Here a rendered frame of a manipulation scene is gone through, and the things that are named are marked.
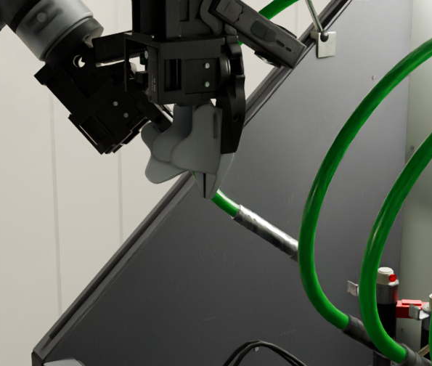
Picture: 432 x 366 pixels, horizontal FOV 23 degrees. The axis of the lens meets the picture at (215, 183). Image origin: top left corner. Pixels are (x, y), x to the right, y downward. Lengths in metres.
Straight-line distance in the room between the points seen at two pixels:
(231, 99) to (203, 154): 0.06
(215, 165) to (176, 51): 0.12
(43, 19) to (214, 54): 0.25
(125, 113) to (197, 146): 0.17
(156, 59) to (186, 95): 0.04
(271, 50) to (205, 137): 0.10
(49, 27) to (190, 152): 0.25
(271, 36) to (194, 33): 0.08
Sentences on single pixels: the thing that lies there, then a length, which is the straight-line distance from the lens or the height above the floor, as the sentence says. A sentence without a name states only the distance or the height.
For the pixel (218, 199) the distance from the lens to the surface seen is 1.11.
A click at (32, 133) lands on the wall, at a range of 2.97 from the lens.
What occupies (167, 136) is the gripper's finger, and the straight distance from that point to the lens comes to 0.95.
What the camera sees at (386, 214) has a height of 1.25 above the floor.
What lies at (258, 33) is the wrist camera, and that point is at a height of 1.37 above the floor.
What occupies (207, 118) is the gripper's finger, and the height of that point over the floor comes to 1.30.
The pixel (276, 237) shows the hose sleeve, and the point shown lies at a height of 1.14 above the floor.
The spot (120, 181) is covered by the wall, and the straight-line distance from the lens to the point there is 3.11.
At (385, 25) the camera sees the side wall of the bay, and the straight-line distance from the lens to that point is 1.42.
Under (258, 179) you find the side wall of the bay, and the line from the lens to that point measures 1.35.
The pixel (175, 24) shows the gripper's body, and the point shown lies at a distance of 0.90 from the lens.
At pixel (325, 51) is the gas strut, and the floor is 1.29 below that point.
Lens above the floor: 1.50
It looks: 16 degrees down
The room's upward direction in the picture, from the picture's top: straight up
